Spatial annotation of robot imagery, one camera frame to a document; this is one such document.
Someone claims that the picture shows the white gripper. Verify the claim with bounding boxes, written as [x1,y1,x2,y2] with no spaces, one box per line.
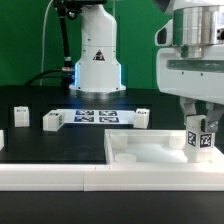
[156,46,224,133]

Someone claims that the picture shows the white square tabletop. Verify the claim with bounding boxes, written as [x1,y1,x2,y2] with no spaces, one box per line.
[104,129,224,164]

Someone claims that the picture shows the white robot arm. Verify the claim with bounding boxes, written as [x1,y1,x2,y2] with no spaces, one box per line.
[71,0,224,133]

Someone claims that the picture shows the white L-shaped obstacle fence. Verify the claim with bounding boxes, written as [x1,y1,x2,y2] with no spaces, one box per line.
[0,161,224,191]

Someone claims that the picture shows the white tag base sheet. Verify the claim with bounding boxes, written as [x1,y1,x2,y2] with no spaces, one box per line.
[58,109,135,125]

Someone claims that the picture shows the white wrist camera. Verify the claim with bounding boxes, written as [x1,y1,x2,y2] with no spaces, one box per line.
[155,19,173,46]

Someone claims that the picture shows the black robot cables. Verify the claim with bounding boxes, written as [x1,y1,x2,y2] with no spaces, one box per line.
[23,0,81,88]

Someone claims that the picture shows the white cable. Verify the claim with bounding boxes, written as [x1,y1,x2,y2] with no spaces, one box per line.
[39,0,55,87]

